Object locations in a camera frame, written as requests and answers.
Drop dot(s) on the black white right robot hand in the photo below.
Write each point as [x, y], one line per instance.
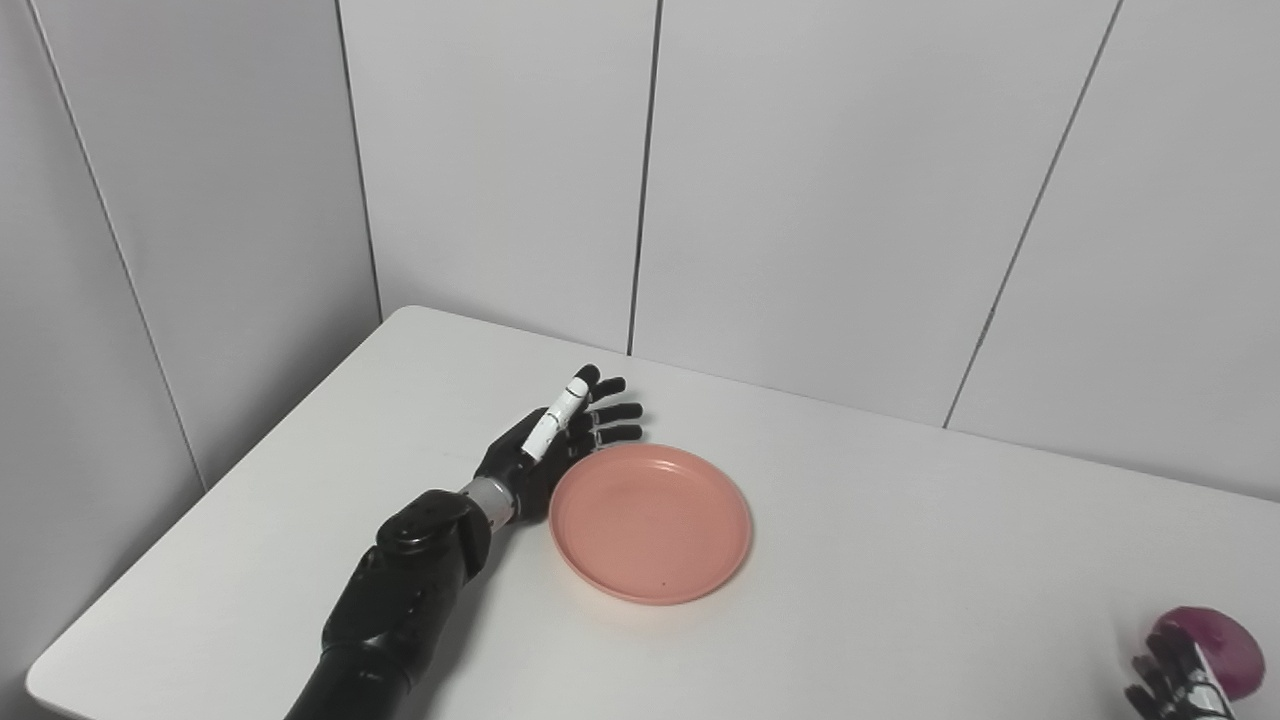
[1175, 680]

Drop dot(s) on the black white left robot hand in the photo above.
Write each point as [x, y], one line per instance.
[520, 455]

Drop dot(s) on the pink round plate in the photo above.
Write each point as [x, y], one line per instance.
[650, 525]

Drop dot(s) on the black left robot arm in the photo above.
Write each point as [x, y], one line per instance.
[400, 590]

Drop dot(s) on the purple red onion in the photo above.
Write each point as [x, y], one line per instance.
[1225, 645]

